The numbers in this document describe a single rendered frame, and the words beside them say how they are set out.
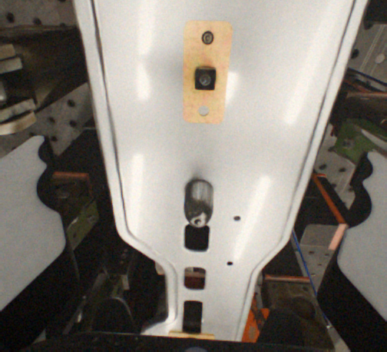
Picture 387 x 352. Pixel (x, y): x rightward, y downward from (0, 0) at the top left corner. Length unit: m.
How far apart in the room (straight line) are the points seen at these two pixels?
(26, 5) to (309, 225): 0.60
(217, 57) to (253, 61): 0.03
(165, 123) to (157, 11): 0.09
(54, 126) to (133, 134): 0.43
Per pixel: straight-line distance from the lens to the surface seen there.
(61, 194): 0.34
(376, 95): 0.36
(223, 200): 0.29
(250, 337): 0.90
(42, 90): 0.24
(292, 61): 0.23
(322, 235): 0.37
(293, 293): 0.54
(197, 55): 0.22
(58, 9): 0.59
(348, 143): 0.27
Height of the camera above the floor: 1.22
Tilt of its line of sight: 59 degrees down
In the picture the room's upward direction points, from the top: 175 degrees counter-clockwise
